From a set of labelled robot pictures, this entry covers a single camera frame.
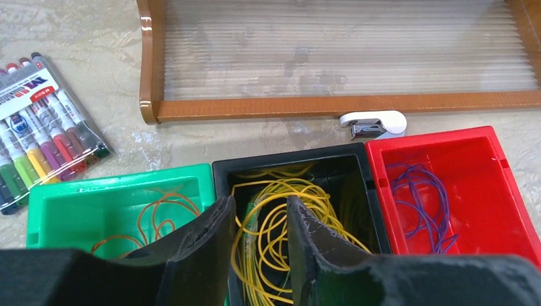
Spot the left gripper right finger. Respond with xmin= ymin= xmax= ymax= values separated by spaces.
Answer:
xmin=286 ymin=196 xmax=540 ymax=305

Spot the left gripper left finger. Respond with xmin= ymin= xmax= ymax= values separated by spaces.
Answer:
xmin=1 ymin=196 xmax=236 ymax=305

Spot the orange thin cable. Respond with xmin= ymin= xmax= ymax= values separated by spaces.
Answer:
xmin=91 ymin=192 xmax=202 ymax=259

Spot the black plastic bin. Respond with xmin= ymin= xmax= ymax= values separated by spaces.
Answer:
xmin=212 ymin=143 xmax=391 ymax=305

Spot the green plastic bin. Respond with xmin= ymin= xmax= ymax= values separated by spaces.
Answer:
xmin=26 ymin=164 xmax=216 ymax=259

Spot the purple thin cable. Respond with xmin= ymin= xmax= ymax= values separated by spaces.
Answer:
xmin=385 ymin=162 xmax=459 ymax=255

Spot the red plastic bin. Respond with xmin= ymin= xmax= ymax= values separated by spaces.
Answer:
xmin=366 ymin=126 xmax=540 ymax=265

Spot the light blue stapler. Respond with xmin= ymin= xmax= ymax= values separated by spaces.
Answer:
xmin=339 ymin=110 xmax=407 ymax=140

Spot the pack of coloured markers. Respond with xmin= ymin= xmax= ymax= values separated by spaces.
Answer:
xmin=1 ymin=52 xmax=114 ymax=215

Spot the wooden two-tier shelf rack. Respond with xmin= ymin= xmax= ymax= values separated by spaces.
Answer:
xmin=137 ymin=1 xmax=540 ymax=124

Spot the yellow coiled cable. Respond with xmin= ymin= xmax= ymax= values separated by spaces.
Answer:
xmin=230 ymin=162 xmax=373 ymax=306

